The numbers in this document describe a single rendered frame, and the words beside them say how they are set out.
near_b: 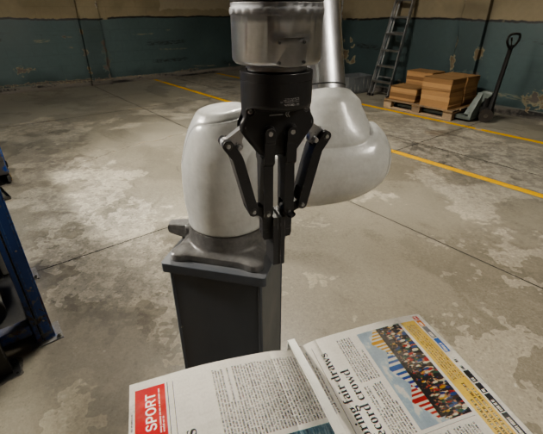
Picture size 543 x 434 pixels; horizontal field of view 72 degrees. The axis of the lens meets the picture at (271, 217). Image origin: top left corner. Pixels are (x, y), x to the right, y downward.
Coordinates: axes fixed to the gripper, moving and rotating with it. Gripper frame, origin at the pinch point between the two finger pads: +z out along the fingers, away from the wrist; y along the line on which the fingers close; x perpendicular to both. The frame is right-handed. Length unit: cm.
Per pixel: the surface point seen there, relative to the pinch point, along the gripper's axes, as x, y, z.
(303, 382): -13.8, -1.5, 10.7
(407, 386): -18.2, 8.7, 10.2
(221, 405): -13.9, -10.7, 10.1
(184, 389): -10.9, -14.1, 10.0
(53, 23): 888, -146, -3
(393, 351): -13.8, 10.0, 10.1
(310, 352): -10.3, 0.9, 10.6
